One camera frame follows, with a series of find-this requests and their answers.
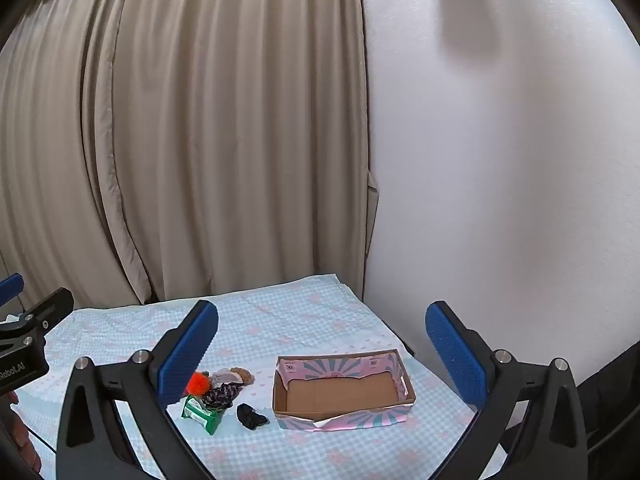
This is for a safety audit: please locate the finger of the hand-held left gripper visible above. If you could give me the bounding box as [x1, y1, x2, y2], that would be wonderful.
[0, 287, 75, 347]
[0, 273, 24, 306]

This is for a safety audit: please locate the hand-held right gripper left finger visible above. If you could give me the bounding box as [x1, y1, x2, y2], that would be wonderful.
[56, 300, 219, 480]

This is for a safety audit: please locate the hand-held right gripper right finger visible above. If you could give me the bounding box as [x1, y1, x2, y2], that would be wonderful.
[425, 301, 590, 480]

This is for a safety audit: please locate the pink and teal cardboard box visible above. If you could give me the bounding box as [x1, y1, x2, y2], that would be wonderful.
[271, 349, 417, 432]

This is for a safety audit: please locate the beige and brown soft toy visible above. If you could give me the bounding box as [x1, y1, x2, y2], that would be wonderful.
[210, 367, 256, 387]

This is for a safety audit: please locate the person's left hand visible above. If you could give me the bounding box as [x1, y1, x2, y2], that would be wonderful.
[0, 392, 43, 473]

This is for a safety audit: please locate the dark patterned cloth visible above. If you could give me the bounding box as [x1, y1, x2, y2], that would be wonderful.
[201, 382, 242, 408]

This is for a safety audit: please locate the green tissue packet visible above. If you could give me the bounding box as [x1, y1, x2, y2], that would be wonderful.
[181, 394, 224, 436]

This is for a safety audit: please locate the black sock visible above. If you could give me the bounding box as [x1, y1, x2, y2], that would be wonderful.
[236, 403, 270, 431]

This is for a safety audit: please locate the blue checkered floral blanket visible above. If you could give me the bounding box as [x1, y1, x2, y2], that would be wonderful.
[10, 274, 506, 480]

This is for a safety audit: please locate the beige curtain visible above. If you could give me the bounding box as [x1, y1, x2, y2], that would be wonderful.
[0, 0, 381, 306]

